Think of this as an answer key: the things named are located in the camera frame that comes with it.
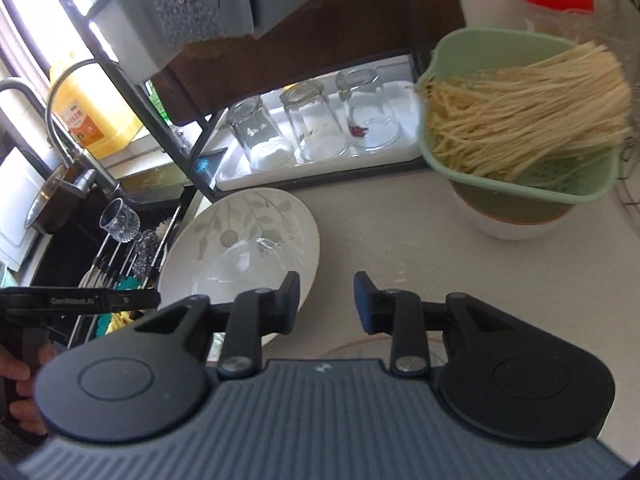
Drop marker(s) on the metal pan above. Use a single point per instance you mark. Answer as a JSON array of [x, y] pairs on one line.
[[55, 200]]

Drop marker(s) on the green colander basket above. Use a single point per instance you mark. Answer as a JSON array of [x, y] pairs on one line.
[[480, 50]]

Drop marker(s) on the metal sink faucet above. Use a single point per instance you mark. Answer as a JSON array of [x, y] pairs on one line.
[[82, 180]]

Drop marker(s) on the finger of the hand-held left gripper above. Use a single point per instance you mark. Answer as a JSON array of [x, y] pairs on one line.
[[135, 299]]

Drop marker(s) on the white basin under colander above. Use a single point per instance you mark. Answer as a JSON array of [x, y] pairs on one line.
[[510, 227]]

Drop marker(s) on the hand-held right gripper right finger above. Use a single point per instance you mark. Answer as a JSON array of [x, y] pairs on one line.
[[361, 305]]

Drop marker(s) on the pale dried noodles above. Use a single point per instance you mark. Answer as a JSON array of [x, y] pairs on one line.
[[525, 105]]

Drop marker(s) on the white cutting board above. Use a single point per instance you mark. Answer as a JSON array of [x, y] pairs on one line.
[[15, 200]]

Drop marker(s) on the clear stemmed glass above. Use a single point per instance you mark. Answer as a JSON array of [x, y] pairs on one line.
[[120, 220]]

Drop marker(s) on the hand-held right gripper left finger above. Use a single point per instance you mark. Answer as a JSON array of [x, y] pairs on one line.
[[288, 306]]

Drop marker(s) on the sink dish rack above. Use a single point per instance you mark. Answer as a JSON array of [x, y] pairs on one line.
[[107, 267]]

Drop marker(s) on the person's left hand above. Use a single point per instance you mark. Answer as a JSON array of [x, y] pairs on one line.
[[22, 412]]

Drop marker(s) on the yellow oil bottle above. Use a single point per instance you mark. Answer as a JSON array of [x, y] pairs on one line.
[[100, 110]]

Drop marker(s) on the leaf-patterned white plate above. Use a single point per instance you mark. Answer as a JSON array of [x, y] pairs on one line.
[[240, 255]]

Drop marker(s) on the black over-sink rack frame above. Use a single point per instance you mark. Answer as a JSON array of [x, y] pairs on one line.
[[150, 107]]

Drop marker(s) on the grey plastic rack container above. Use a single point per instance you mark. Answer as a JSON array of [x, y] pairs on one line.
[[130, 35]]

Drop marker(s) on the white plastic tray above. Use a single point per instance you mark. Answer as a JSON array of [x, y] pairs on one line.
[[402, 105]]

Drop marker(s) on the clear drinking glass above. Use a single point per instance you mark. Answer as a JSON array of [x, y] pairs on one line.
[[315, 125], [370, 110], [260, 135]]

